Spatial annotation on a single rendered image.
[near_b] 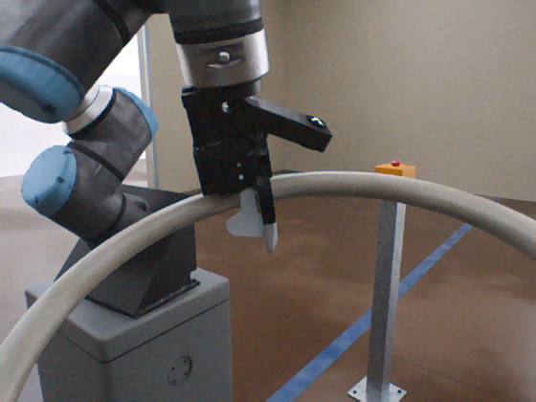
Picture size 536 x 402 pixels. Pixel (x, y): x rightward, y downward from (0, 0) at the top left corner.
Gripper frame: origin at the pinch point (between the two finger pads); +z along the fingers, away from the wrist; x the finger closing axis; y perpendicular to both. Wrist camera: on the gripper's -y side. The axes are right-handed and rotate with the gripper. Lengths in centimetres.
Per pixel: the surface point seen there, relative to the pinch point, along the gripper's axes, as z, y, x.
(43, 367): 56, 66, -36
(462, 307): 184, -125, -135
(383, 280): 92, -47, -81
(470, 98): 177, -333, -489
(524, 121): 199, -378, -432
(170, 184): 233, 110, -498
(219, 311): 51, 16, -40
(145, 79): 86, 108, -517
